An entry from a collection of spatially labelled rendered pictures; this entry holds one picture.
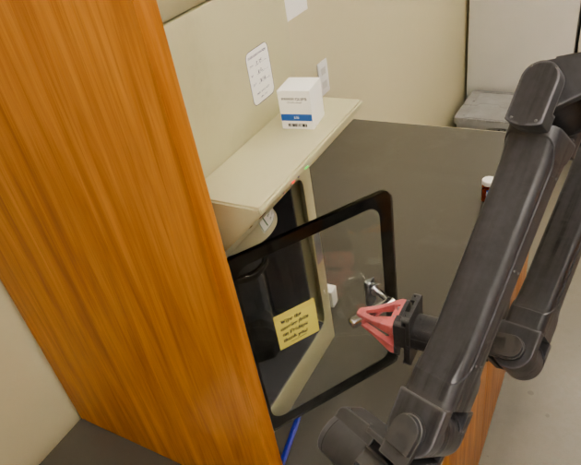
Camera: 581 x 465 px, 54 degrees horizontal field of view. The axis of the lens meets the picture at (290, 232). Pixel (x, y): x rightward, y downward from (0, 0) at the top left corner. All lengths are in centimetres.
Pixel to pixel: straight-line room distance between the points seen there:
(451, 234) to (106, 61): 115
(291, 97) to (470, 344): 42
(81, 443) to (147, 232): 67
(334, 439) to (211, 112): 44
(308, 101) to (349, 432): 44
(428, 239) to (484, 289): 93
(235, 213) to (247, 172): 8
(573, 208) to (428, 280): 56
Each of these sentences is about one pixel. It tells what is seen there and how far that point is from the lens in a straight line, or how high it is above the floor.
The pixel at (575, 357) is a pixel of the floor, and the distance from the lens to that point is 258.
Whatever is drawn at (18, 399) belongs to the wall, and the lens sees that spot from 124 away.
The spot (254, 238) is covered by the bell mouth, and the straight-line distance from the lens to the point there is 95.
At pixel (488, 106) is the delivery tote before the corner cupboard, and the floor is 33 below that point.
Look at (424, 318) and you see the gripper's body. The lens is 91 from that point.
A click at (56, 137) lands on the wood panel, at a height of 162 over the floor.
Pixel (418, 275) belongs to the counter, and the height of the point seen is 94.
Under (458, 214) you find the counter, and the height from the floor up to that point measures 94.
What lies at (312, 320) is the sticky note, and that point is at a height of 120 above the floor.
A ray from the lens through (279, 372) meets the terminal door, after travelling 100.
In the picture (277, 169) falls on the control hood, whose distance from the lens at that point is 76.
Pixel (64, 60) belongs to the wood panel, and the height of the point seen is 172.
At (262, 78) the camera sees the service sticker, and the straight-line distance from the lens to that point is 87.
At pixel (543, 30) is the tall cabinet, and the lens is 378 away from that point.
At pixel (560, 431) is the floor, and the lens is 235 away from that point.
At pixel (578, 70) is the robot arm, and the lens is 65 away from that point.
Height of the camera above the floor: 187
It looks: 35 degrees down
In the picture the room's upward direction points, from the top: 10 degrees counter-clockwise
